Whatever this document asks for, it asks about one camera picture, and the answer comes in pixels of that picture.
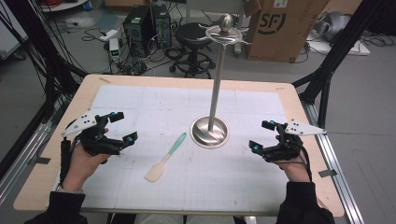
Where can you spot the wristband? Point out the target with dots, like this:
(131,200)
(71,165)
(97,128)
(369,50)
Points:
(70,188)

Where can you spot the aluminium rail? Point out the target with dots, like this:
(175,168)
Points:
(334,168)
(21,155)

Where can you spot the person's right hand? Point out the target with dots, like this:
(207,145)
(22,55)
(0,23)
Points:
(297,171)

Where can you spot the slim black computer tower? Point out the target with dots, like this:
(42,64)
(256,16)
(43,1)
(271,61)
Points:
(162,25)

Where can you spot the white flat board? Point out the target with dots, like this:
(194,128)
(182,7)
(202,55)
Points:
(348,46)

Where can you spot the silver grey crumpled bundle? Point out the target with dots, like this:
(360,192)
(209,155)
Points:
(333,25)

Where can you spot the person's left hand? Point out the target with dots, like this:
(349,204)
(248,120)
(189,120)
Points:
(81,166)

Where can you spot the white grid mat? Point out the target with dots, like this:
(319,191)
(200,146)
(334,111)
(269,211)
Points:
(193,183)

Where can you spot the white panel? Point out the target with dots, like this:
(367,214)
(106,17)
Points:
(9,28)

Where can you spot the grey tape piece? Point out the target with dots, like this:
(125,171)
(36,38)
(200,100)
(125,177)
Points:
(327,173)

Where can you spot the large black computer tower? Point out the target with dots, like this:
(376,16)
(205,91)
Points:
(138,31)

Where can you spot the black tape piece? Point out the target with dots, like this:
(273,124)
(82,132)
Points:
(43,160)

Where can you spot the white device with green display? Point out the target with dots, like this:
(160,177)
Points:
(114,49)

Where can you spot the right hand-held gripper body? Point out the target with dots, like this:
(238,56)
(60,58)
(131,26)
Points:
(288,149)

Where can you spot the black round stool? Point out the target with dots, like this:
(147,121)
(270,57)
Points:
(193,35)

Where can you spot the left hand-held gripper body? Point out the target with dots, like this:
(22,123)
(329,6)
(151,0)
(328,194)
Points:
(93,141)

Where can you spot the silver metal hanging stand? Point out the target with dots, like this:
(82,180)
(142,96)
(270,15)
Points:
(214,93)

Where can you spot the brown cardboard box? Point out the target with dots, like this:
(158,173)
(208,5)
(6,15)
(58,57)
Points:
(280,34)

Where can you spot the black metal frame strut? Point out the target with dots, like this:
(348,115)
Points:
(336,56)

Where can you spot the white power strip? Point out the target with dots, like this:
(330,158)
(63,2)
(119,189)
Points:
(109,34)

